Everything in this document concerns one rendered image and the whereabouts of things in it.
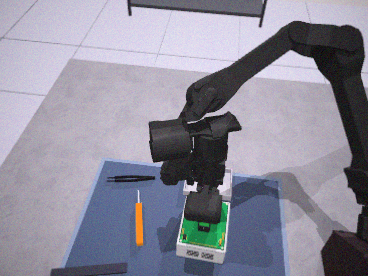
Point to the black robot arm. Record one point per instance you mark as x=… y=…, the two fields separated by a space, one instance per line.
x=338 y=52

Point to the blue work mat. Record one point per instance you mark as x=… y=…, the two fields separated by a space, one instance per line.
x=106 y=231

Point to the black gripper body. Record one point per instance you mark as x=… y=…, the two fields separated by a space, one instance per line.
x=205 y=206

